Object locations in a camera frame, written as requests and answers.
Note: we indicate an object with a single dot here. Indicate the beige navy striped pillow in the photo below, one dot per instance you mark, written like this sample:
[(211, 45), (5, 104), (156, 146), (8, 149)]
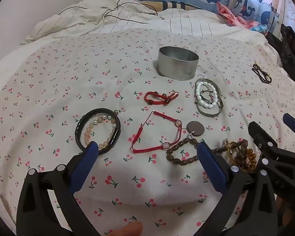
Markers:
[(172, 5)]

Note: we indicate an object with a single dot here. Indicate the cherry print bed sheet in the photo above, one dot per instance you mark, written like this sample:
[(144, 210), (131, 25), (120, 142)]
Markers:
[(64, 78)]

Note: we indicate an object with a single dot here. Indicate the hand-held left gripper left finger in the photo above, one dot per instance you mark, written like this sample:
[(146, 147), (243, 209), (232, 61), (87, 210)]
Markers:
[(84, 163)]

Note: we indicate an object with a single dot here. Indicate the person's left hand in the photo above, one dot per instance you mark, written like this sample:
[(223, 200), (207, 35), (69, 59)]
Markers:
[(130, 229)]

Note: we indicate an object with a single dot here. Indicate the white striped quilt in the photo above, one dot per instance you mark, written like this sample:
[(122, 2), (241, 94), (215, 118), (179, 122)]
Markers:
[(88, 22)]

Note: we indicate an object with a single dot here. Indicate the pink cloth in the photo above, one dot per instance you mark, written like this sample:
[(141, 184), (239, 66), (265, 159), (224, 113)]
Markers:
[(226, 12)]

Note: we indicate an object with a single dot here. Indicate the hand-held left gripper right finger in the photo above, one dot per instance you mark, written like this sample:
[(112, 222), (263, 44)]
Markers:
[(210, 162)]

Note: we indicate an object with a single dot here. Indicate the round metal tin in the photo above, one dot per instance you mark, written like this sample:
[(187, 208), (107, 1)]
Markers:
[(177, 68)]

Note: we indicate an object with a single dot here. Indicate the silver patterned bangle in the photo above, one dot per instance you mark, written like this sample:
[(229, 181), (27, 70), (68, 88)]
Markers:
[(211, 114), (217, 86)]

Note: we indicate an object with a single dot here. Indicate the dark cloth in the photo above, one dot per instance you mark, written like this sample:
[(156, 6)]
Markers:
[(290, 46)]

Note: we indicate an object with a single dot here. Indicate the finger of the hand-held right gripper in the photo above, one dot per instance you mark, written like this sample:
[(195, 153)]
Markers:
[(257, 132), (291, 121)]

